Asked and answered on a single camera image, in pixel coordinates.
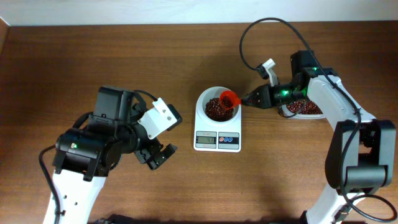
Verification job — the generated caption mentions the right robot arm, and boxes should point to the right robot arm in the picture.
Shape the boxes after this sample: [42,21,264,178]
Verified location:
[241,50,397,223]

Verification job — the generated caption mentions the red beans in bowl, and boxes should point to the red beans in bowl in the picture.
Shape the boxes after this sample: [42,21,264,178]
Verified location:
[205,98,234,122]

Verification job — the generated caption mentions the black camera cable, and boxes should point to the black camera cable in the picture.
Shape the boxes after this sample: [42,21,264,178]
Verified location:
[239,17,398,223]
[38,144,63,224]

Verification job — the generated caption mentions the red adzuki beans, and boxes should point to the red adzuki beans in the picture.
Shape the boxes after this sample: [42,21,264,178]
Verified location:
[286,100,322,115]

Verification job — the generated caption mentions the orange plastic measuring scoop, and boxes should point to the orange plastic measuring scoop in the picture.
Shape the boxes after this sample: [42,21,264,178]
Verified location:
[220,90,242,110]

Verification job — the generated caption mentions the white digital kitchen scale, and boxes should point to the white digital kitchen scale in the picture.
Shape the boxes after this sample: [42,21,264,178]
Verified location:
[193,109,242,152]

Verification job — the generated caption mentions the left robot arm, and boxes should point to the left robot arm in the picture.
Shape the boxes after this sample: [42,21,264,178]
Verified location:
[39,86,182,223]

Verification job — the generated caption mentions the clear plastic container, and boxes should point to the clear plastic container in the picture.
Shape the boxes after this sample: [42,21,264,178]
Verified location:
[278,103,325,119]

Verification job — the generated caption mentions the right black camera cable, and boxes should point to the right black camera cable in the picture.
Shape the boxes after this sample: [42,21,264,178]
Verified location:
[239,17,398,223]

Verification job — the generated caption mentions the white round bowl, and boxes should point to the white round bowl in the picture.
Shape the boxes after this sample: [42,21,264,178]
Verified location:
[196,86,242,124]

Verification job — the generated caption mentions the left black camera cable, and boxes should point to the left black camera cable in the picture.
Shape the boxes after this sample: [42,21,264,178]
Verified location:
[38,144,63,224]

